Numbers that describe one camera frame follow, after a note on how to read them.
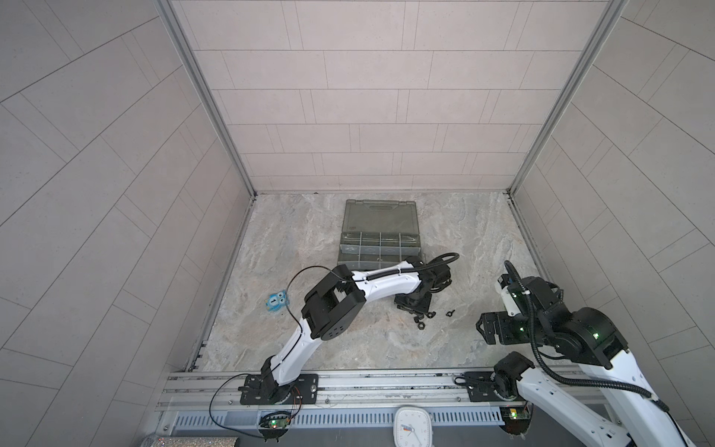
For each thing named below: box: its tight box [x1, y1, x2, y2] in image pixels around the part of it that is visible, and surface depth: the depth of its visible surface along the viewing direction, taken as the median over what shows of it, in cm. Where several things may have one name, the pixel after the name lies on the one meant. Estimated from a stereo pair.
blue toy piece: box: [264, 289, 290, 312], surface depth 86 cm
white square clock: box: [392, 406, 433, 447], surface depth 65 cm
